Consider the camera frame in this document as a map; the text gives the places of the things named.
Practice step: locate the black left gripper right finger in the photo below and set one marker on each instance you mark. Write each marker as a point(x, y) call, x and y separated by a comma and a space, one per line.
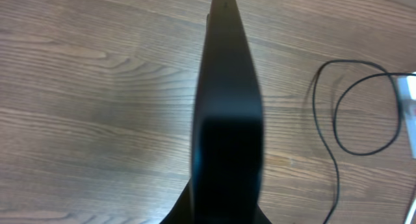
point(262, 219)

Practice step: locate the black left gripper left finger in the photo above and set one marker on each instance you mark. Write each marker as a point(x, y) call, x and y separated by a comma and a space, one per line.
point(181, 212)

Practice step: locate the blue Galaxy smartphone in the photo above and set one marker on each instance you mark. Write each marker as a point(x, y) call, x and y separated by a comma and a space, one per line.
point(228, 124)

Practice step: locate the white power strip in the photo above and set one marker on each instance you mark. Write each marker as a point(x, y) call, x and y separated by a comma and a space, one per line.
point(406, 91)

